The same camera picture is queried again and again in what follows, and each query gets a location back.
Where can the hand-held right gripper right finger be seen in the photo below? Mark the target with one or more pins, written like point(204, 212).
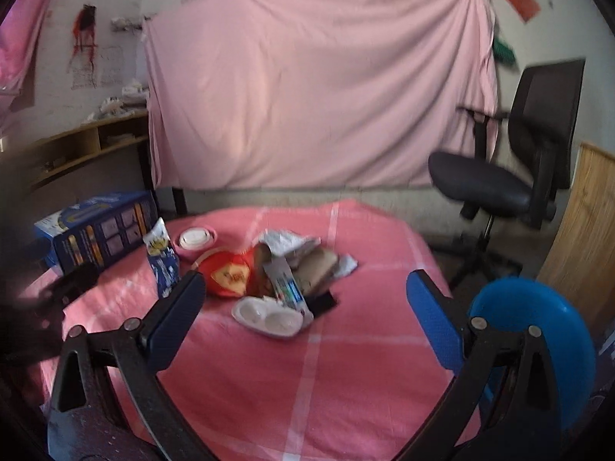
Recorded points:
point(435, 321)

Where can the blue cardboard box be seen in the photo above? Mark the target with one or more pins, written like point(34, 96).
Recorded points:
point(96, 230)

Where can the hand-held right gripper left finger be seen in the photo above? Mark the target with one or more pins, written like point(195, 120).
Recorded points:
point(178, 317)

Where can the pink round container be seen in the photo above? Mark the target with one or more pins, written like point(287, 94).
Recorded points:
point(197, 240)

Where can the white printed paper carton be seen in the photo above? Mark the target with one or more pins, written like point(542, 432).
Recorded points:
point(283, 242)

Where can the pile of papers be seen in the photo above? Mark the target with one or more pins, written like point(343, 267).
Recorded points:
point(120, 101)

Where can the wooden desk shelf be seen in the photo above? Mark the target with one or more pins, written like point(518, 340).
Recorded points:
point(72, 139)

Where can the white crumpled tissue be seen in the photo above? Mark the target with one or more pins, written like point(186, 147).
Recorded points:
point(346, 265)

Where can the blue white snack packet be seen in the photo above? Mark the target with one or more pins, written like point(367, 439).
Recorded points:
point(161, 259)

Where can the small black item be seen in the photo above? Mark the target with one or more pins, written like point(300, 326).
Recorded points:
point(322, 303)

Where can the wooden cabinet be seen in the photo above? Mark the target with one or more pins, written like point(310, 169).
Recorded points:
point(581, 230)

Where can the red yellow pouch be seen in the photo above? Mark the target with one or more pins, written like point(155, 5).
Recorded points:
point(226, 273)

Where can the red tassel wall hanging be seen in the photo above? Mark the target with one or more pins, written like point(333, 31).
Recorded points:
point(84, 29)

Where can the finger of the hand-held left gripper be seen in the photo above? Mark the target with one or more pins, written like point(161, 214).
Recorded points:
point(72, 288)

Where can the black office chair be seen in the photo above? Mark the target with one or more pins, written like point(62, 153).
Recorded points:
point(543, 105)

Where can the brown cardboard piece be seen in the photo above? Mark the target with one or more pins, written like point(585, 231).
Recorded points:
point(312, 264)

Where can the pink hanging sheet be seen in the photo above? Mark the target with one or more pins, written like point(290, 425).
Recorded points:
point(312, 91)

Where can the toothpaste box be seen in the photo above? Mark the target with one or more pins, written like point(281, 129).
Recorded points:
point(288, 288)

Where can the green box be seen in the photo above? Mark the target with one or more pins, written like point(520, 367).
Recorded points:
point(504, 50)

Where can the pink curtain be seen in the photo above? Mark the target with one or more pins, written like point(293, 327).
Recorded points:
point(19, 43)

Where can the blue plastic bin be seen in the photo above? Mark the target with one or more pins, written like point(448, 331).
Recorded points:
point(543, 307)

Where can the white plastic tray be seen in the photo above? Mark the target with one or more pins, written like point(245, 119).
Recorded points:
point(269, 319)

